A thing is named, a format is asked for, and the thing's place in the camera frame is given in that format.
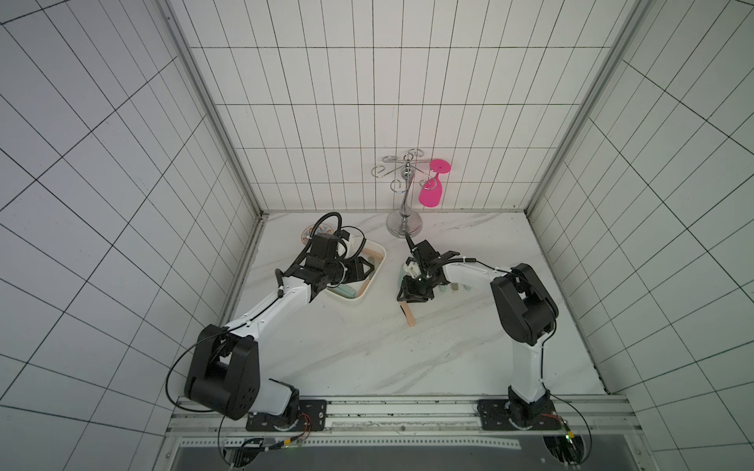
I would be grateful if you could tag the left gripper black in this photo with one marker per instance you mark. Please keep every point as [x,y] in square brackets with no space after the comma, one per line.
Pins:
[356,268]

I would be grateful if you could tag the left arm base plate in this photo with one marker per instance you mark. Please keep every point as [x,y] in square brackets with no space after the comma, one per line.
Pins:
[299,416]

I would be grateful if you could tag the pink plastic wine glass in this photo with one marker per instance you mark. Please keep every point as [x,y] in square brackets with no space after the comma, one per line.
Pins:
[431,193]

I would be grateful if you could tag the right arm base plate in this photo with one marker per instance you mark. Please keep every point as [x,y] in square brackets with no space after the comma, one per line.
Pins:
[517,416]

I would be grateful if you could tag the white plastic storage box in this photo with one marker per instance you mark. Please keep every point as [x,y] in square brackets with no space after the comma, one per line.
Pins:
[355,293]

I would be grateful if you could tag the aluminium mounting rail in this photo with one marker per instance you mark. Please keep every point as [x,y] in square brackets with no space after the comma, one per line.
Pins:
[412,420]

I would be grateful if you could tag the small patterned dish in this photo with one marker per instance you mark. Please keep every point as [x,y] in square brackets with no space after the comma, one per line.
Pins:
[309,232]

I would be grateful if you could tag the chrome cup holder stand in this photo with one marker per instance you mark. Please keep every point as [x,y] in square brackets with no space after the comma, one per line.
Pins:
[405,171]

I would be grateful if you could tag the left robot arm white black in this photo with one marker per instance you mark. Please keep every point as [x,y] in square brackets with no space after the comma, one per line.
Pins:
[225,373]

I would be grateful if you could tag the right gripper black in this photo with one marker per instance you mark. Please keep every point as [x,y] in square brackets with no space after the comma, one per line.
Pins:
[413,288]

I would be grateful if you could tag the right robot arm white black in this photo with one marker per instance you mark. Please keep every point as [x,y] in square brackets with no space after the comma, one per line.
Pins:
[526,311]

